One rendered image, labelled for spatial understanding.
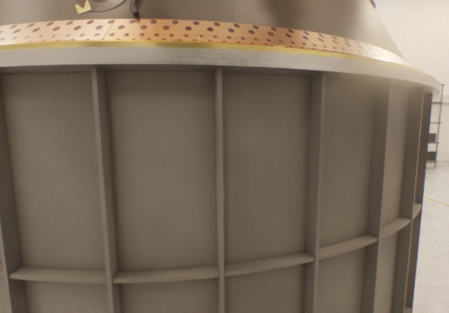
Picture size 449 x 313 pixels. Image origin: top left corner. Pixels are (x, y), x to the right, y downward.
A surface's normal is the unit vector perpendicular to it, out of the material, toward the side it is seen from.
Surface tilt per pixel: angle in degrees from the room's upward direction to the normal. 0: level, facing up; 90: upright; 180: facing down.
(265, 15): 62
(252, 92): 90
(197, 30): 43
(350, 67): 90
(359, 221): 90
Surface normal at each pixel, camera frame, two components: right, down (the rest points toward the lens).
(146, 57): 0.07, 0.12
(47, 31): -0.07, -0.64
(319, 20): 0.35, -0.36
